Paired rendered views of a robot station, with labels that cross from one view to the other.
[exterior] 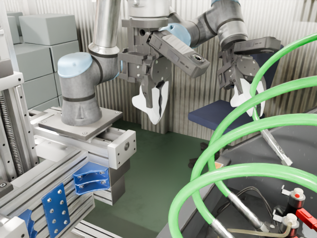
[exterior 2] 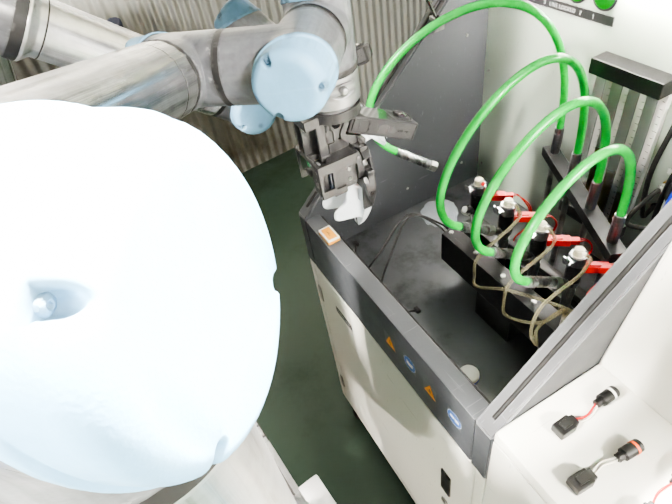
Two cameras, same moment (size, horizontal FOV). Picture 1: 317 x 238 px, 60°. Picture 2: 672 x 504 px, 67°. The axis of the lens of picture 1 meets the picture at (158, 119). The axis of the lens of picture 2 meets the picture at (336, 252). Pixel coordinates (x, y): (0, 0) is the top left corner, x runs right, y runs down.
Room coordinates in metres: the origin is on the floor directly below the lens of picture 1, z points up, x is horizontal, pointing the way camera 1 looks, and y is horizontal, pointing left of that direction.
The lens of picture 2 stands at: (0.22, 0.51, 1.74)
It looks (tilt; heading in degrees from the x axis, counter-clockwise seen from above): 44 degrees down; 306
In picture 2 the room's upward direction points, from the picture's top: 11 degrees counter-clockwise
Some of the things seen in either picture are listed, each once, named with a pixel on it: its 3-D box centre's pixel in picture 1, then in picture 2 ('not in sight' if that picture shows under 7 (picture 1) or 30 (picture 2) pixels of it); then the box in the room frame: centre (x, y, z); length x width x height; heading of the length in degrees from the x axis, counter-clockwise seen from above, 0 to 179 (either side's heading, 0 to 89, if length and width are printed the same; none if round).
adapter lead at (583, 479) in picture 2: not in sight; (606, 465); (0.11, 0.12, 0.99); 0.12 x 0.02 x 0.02; 54
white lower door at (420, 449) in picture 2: not in sight; (389, 417); (0.56, -0.06, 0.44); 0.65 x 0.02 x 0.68; 148
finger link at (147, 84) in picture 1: (150, 85); (362, 181); (0.51, 0.01, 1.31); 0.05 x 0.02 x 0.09; 148
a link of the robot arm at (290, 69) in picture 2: not in sight; (284, 64); (0.52, 0.12, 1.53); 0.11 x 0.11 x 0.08; 19
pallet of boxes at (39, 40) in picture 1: (16, 72); not in sight; (3.07, 1.62, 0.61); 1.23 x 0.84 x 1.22; 63
